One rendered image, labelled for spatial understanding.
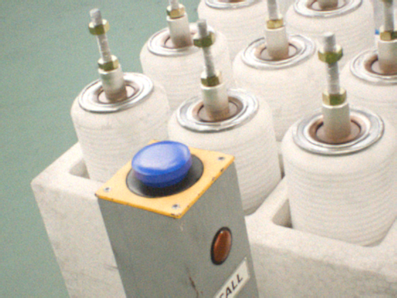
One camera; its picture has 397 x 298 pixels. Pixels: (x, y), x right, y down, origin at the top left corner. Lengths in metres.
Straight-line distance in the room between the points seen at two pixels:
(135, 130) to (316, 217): 0.20
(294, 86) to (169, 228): 0.31
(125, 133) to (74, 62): 0.75
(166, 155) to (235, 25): 0.42
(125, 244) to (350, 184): 0.19
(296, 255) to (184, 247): 0.17
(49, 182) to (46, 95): 0.60
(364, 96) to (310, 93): 0.08
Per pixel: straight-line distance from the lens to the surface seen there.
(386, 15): 0.74
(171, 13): 0.86
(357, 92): 0.74
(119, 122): 0.76
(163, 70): 0.85
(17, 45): 1.65
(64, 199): 0.82
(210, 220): 0.54
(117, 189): 0.54
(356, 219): 0.67
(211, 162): 0.55
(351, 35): 0.88
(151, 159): 0.53
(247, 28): 0.93
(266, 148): 0.72
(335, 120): 0.66
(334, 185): 0.65
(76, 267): 0.88
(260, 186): 0.73
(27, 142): 1.29
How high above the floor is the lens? 0.61
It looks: 32 degrees down
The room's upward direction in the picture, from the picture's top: 12 degrees counter-clockwise
